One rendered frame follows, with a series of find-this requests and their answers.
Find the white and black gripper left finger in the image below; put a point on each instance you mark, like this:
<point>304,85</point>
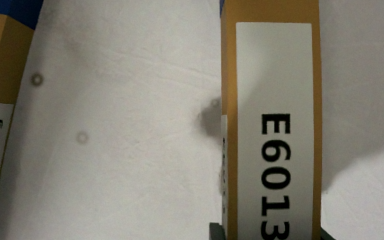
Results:
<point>216,231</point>

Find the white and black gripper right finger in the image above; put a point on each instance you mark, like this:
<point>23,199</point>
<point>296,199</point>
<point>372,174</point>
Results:
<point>324,235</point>

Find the tan welding electrode pack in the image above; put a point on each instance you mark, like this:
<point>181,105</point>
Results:
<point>18,23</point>
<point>271,123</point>

